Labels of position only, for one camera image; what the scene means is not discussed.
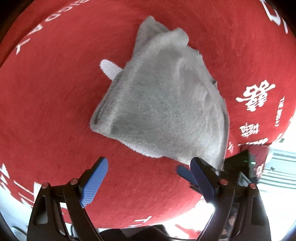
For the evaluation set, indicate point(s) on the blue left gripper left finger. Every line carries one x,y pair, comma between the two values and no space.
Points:
91,180

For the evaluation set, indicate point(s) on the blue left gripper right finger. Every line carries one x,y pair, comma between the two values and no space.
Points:
207,179

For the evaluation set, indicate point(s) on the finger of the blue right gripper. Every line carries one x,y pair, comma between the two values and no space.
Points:
186,174

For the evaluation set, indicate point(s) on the grey fleece small garment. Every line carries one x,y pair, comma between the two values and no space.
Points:
164,102

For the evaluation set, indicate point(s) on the red printed pillow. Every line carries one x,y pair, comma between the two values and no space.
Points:
259,155

